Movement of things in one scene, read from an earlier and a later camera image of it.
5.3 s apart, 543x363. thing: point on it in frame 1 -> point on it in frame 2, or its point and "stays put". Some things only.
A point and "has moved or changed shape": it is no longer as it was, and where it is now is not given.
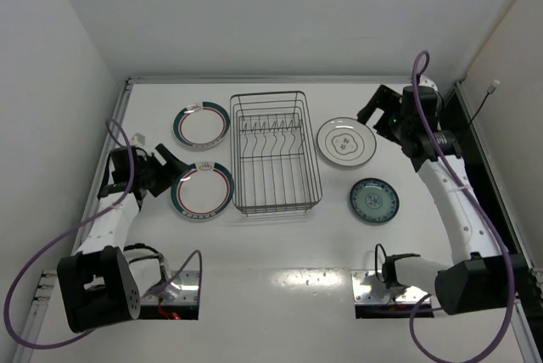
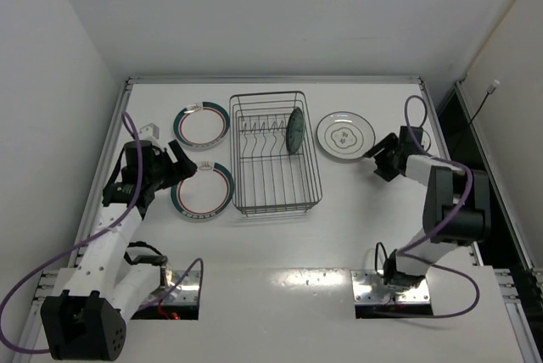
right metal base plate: [369, 287] stays put
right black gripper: [386, 114] -> [389, 159]
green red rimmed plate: [201, 129] stays put
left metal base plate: [183, 288] stays put
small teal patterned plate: [374, 200] -> [294, 130]
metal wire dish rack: [275, 165] stays put
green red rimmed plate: [204, 192] stays put
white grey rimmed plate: [346, 142] has moved or changed shape
